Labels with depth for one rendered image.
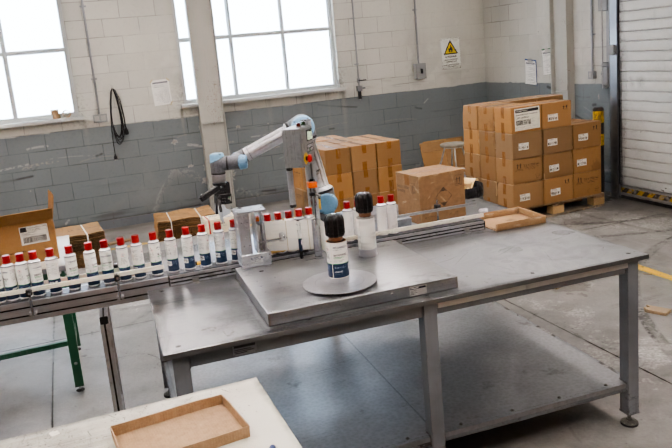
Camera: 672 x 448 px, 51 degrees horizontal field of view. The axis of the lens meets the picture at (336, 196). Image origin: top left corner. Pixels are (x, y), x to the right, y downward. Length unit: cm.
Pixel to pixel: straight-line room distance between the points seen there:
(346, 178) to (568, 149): 223
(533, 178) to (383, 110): 298
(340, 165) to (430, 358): 414
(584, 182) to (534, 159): 69
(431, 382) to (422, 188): 124
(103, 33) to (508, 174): 475
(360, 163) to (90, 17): 358
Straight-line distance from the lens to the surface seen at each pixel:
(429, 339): 295
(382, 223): 360
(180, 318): 296
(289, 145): 344
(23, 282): 339
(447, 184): 396
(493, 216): 406
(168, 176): 879
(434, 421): 311
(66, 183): 872
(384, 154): 709
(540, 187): 727
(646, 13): 776
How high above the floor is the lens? 183
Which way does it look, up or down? 12 degrees down
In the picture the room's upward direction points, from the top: 5 degrees counter-clockwise
